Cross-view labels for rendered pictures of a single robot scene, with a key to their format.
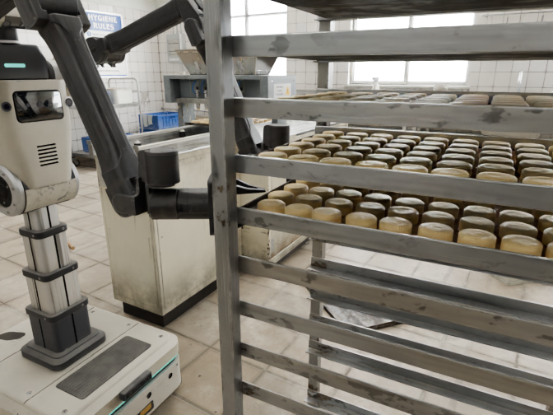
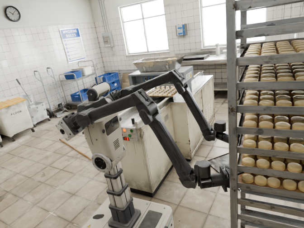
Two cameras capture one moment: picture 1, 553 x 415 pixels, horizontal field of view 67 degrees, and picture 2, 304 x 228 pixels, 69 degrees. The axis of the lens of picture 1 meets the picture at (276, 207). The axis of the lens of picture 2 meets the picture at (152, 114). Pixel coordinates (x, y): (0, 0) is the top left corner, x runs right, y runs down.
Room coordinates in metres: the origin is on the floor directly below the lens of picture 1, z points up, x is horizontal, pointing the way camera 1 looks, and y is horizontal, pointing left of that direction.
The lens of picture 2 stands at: (-0.12, 0.36, 1.65)
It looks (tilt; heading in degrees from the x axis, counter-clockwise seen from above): 21 degrees down; 2
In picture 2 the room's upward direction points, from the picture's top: 9 degrees counter-clockwise
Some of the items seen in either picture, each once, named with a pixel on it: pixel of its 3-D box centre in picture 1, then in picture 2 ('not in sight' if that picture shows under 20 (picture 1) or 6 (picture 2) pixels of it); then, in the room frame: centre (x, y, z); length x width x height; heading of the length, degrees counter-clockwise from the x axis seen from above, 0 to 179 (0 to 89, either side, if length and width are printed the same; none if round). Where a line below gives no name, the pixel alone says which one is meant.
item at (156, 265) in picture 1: (179, 217); (149, 144); (2.11, 0.52, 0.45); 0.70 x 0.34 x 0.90; 151
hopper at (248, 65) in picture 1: (228, 62); (159, 64); (2.55, 0.28, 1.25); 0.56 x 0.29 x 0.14; 61
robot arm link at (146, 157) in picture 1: (151, 179); (197, 173); (0.73, 0.23, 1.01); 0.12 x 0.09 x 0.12; 63
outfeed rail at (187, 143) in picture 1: (260, 127); (177, 92); (2.58, 0.10, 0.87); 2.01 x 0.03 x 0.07; 151
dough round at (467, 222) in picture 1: (476, 226); not in sight; (0.61, -0.32, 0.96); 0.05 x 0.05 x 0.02
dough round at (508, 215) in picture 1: (515, 220); not in sight; (0.64, -0.39, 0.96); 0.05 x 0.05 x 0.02
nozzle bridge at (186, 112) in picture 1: (230, 104); (161, 84); (2.55, 0.28, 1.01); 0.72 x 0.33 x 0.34; 61
